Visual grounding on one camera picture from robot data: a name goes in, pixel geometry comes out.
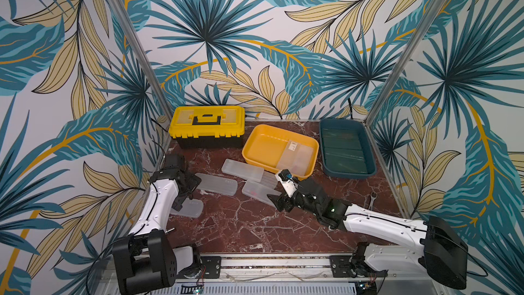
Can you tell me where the yellow plastic tray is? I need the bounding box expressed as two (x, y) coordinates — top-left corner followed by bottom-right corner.
(242, 124), (319, 180)

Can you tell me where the teal plastic tray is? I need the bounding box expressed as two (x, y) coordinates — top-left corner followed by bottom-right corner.
(319, 119), (377, 180)

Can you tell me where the right aluminium frame post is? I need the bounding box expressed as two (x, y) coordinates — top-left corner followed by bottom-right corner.
(364, 0), (446, 127)

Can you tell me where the yellow black toolbox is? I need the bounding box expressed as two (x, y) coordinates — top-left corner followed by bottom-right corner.
(169, 105), (246, 149)

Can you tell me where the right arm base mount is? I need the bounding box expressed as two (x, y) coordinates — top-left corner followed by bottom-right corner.
(329, 255), (388, 278)

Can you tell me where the clear pencil case pink inside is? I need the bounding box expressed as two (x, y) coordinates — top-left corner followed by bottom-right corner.
(242, 180), (281, 208)

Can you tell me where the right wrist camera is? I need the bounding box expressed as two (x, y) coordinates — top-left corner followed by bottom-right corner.
(276, 169), (297, 198)

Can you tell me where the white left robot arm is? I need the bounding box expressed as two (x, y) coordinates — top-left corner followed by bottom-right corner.
(112, 154), (204, 294)

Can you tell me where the silver green ratchet wrench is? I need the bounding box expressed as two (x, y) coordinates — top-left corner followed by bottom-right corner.
(368, 192), (378, 210)

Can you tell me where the clear ribbed pencil case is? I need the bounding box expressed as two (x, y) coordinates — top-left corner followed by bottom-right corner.
(260, 171), (278, 189)

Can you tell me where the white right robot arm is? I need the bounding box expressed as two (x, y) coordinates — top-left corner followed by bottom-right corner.
(268, 171), (468, 290)

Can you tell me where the clear pencil case labelled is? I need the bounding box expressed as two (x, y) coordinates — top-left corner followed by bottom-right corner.
(276, 140), (301, 171)

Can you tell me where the clear pencil case top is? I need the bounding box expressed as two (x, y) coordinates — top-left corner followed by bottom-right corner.
(221, 158), (264, 182)

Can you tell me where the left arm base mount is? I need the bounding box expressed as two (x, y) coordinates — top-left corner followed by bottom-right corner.
(177, 256), (222, 279)

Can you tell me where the aluminium front rail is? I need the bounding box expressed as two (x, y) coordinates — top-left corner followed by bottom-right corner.
(155, 253), (422, 294)

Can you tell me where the aluminium frame post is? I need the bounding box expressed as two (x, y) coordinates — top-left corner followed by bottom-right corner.
(364, 0), (446, 127)
(107, 0), (173, 117)

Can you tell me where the left aluminium frame post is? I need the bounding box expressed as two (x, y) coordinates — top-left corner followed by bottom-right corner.
(107, 0), (173, 117)

